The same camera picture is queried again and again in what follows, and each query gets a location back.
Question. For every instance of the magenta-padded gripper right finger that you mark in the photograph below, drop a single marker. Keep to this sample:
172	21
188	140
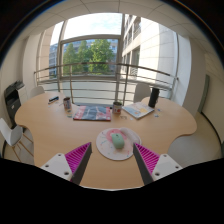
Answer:
161	165

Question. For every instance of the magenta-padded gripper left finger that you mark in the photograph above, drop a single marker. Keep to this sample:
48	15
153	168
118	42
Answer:
63	165

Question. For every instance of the mint green computer mouse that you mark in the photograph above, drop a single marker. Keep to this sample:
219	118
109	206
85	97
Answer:
117	141

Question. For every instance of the round pink white mouse pad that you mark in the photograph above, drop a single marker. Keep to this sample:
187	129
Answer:
106	148

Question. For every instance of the red and blue magazine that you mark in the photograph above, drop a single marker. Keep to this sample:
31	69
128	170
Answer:
92	113

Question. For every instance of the open illustrated book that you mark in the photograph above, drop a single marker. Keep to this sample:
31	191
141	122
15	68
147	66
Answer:
138	110

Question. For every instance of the white chair with wooden legs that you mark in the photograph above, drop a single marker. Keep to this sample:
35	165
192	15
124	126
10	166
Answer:
11	135

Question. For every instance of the printed drink cup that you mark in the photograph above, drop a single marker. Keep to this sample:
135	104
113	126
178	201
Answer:
67	104

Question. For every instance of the dark blue stapler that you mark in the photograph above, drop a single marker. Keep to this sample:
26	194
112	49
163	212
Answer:
53	99

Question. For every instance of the black cylinder speaker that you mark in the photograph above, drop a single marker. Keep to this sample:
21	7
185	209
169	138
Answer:
153	97

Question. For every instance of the small printed tin can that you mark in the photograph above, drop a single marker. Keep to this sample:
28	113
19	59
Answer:
117	108

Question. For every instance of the black and white printer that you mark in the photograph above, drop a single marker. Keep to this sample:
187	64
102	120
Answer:
13	100

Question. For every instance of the grey green door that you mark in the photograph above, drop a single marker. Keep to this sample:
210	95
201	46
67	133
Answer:
203	94

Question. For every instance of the metal balcony railing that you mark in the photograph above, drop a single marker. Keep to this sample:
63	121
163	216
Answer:
100	64

